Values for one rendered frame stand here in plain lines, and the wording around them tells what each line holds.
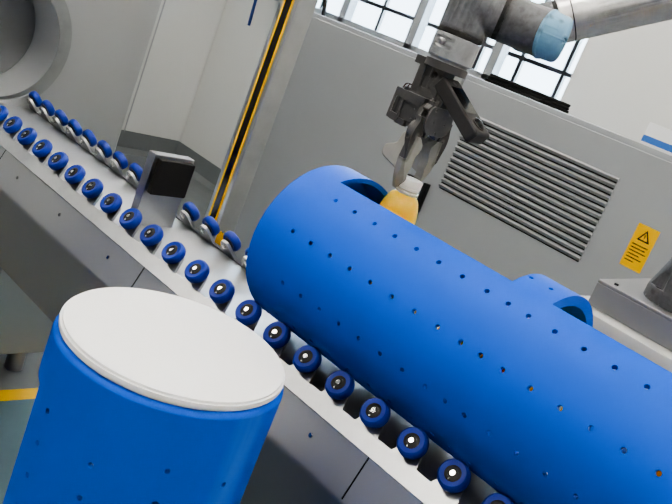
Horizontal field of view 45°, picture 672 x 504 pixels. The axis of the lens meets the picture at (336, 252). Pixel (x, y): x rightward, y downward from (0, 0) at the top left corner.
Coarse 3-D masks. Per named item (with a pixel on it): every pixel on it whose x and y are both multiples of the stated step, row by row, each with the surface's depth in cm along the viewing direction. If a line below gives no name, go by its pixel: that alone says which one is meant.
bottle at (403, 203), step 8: (392, 192) 134; (400, 192) 134; (408, 192) 133; (384, 200) 135; (392, 200) 133; (400, 200) 133; (408, 200) 133; (416, 200) 135; (392, 208) 133; (400, 208) 133; (408, 208) 133; (416, 208) 134; (400, 216) 133; (408, 216) 133; (416, 216) 135
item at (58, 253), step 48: (0, 192) 184; (48, 192) 174; (0, 240) 192; (48, 240) 170; (96, 240) 161; (192, 240) 171; (48, 288) 177; (96, 288) 159; (144, 288) 150; (240, 288) 155; (288, 432) 124; (336, 432) 120; (384, 432) 121; (288, 480) 125; (336, 480) 117; (384, 480) 114; (432, 480) 113; (480, 480) 118
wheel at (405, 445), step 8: (400, 432) 114; (408, 432) 113; (416, 432) 113; (424, 432) 113; (400, 440) 113; (408, 440) 112; (416, 440) 112; (424, 440) 112; (400, 448) 112; (408, 448) 112; (416, 448) 112; (424, 448) 111; (408, 456) 112; (416, 456) 111
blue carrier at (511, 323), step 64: (320, 192) 127; (384, 192) 138; (256, 256) 129; (320, 256) 121; (384, 256) 116; (448, 256) 113; (320, 320) 121; (384, 320) 112; (448, 320) 107; (512, 320) 104; (576, 320) 103; (384, 384) 114; (448, 384) 105; (512, 384) 100; (576, 384) 96; (640, 384) 94; (448, 448) 110; (512, 448) 99; (576, 448) 94; (640, 448) 90
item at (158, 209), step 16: (160, 160) 162; (176, 160) 166; (192, 160) 169; (144, 176) 164; (160, 176) 163; (176, 176) 166; (144, 192) 164; (160, 192) 165; (176, 192) 168; (144, 208) 166; (160, 208) 169; (176, 208) 172; (144, 224) 168; (160, 224) 171
